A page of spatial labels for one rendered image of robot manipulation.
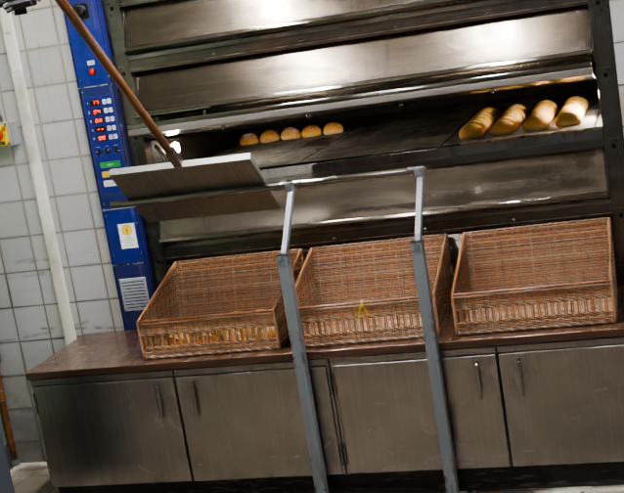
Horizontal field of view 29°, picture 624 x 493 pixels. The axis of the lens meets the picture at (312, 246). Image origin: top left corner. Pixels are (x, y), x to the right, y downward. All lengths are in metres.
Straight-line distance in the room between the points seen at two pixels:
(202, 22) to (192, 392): 1.44
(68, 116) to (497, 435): 2.16
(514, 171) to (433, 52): 0.54
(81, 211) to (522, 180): 1.82
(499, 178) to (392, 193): 0.41
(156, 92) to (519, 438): 1.97
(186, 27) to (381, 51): 0.78
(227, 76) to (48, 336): 1.40
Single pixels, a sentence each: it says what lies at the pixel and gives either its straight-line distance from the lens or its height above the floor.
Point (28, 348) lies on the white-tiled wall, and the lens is 5.48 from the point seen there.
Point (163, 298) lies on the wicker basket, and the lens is 4.90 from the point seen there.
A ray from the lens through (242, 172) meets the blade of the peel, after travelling 4.45.
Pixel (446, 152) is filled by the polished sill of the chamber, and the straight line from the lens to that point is 4.69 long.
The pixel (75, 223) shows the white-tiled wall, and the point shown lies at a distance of 5.22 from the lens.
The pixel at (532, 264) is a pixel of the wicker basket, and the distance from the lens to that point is 4.67.
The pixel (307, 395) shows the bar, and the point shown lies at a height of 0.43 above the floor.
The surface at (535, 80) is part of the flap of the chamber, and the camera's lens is 4.47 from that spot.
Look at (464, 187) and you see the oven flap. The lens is 4.71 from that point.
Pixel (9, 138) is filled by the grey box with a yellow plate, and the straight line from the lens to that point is 5.21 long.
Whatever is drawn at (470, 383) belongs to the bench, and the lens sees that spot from 4.32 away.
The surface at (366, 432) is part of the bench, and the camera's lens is 4.46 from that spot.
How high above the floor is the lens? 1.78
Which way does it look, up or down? 11 degrees down
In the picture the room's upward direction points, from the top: 9 degrees counter-clockwise
